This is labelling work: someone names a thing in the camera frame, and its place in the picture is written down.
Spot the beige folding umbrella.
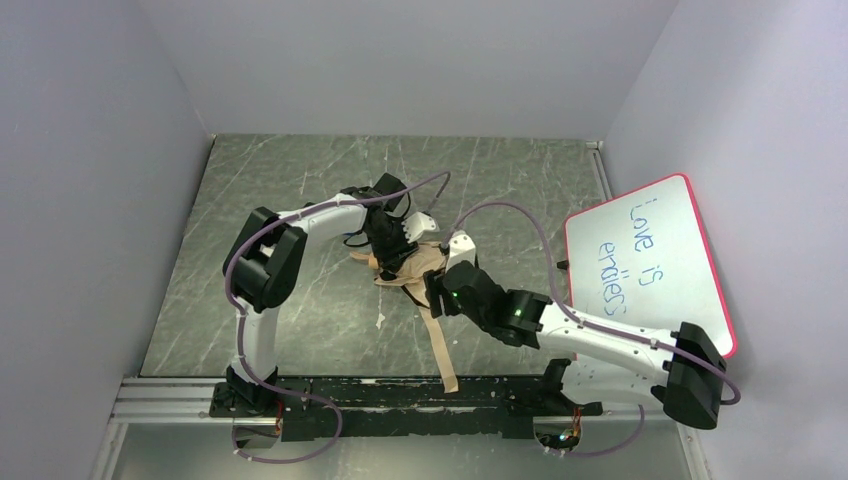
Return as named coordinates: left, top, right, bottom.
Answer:
left=350, top=242, right=459, bottom=394

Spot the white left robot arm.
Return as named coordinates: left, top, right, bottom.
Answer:
left=223, top=173, right=418, bottom=411

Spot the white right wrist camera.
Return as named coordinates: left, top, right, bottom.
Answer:
left=445, top=230, right=477, bottom=271

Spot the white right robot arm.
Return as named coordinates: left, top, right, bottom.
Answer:
left=424, top=261, right=726, bottom=430

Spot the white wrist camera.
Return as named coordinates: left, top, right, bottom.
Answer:
left=401, top=212, right=440, bottom=243
left=445, top=230, right=477, bottom=271

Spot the aluminium frame rail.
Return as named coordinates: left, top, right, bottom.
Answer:
left=109, top=376, right=694, bottom=427

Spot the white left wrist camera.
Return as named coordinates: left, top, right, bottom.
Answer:
left=401, top=212, right=440, bottom=243

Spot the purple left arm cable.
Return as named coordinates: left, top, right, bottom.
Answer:
left=223, top=170, right=453, bottom=466

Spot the pink-framed whiteboard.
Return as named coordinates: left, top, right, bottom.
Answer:
left=563, top=173, right=737, bottom=358

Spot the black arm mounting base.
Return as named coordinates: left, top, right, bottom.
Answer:
left=208, top=374, right=604, bottom=442

